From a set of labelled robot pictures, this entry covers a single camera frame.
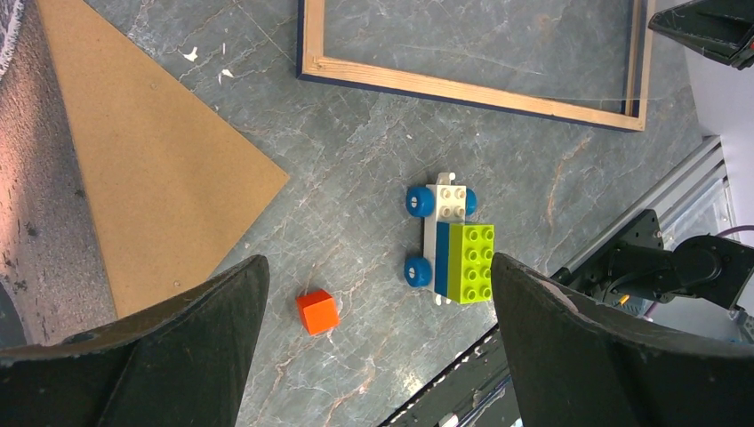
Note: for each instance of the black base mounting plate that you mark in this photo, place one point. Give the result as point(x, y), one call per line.
point(474, 390)

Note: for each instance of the aluminium rail front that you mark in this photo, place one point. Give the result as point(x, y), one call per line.
point(698, 186)

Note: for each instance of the small orange cube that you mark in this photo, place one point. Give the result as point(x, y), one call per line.
point(318, 312)

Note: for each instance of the beach landscape photo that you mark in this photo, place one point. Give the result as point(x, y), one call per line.
point(53, 280)

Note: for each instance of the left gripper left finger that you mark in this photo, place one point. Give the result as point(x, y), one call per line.
point(182, 362)

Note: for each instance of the green blue toy brick car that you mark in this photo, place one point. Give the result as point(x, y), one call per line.
point(457, 255)

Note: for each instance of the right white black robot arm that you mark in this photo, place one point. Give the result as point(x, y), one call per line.
point(633, 261)

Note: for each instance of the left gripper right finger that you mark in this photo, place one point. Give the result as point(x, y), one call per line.
point(578, 362)

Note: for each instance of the wooden picture frame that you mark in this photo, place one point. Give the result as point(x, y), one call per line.
point(313, 65)

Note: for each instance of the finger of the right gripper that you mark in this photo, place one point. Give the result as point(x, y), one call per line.
point(720, 30)

